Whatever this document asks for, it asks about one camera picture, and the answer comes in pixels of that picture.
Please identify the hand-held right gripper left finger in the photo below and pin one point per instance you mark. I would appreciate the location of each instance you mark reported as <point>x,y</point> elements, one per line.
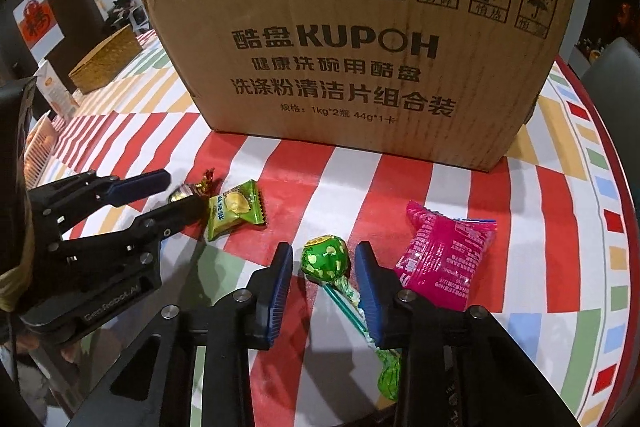
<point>280,297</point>

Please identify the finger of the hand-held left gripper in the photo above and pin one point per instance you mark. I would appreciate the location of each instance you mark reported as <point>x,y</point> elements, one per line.
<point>142,184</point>
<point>175,214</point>

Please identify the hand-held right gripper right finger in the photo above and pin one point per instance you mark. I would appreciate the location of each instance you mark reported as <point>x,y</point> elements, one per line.
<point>375,302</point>

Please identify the gold candy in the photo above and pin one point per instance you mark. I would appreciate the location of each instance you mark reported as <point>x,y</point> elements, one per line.
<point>202,183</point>

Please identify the green lollipop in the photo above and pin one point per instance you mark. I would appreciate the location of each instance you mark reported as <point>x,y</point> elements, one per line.
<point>325,259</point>

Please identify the green candy packet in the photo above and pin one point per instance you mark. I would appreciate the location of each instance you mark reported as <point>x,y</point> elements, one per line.
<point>234,209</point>

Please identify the pink snack packet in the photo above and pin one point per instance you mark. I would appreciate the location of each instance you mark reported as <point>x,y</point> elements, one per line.
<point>440,252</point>

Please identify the brown cardboard box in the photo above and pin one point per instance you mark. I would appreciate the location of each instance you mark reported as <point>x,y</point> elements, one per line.
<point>350,32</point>

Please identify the white plastic fruit basket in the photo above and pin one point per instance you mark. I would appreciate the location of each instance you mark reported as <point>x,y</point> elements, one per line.
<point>42,152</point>

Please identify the white and orange drink carton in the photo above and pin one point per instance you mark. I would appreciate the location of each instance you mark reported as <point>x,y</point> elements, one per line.
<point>57,92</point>

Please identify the woven straw basket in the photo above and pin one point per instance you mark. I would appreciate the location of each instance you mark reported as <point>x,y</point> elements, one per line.
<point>102,64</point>

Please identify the small white shelf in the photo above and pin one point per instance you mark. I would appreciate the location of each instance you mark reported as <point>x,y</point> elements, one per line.
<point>125,14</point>

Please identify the red and white door poster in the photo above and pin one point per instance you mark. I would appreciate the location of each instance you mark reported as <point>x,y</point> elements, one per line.
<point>37,22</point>

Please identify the grey dining chair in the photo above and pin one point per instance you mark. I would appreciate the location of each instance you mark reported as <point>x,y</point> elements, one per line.
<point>612,72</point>

